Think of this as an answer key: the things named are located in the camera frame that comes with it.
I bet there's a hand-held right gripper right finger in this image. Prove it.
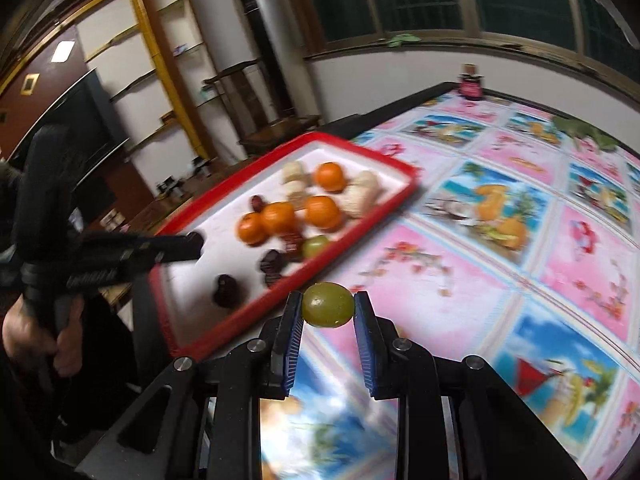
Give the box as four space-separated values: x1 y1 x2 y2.
352 290 586 480

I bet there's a small red bottle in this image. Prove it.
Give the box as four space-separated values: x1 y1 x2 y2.
457 64 485 101

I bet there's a dark wooden armchair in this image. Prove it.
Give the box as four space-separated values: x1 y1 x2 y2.
202 59 323 153

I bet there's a person's left hand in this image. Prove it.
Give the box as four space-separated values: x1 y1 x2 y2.
0 292 86 378

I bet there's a green grape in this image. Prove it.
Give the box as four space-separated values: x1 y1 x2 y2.
301 235 332 260
301 282 355 328

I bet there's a dark wooden cabinet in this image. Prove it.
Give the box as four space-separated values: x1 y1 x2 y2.
0 25 161 226

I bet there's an orange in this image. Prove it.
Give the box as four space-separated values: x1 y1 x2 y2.
261 201 297 237
236 212 268 247
304 195 345 231
315 161 347 193

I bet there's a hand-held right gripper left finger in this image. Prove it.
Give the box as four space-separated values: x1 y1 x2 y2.
75 290 305 480

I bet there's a black television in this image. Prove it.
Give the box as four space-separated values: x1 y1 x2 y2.
10 67 131 186

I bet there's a pink printed tablecloth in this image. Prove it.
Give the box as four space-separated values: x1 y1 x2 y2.
260 87 640 480

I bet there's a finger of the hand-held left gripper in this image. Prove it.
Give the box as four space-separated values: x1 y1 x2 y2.
120 231 206 266

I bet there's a beige cake piece right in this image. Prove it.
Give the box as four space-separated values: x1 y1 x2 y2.
339 187 377 219

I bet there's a tall standing air conditioner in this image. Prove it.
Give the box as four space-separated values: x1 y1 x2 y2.
229 0 296 121

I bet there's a black-framed table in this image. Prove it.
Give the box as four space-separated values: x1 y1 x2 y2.
320 81 463 138

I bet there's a yellow-framed wall shelf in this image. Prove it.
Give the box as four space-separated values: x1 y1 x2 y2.
75 0 236 161

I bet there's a red-rimmed white tray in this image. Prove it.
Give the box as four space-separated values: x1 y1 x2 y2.
147 131 420 361

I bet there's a dark dried date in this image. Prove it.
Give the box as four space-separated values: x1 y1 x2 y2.
212 274 246 308
259 249 288 277

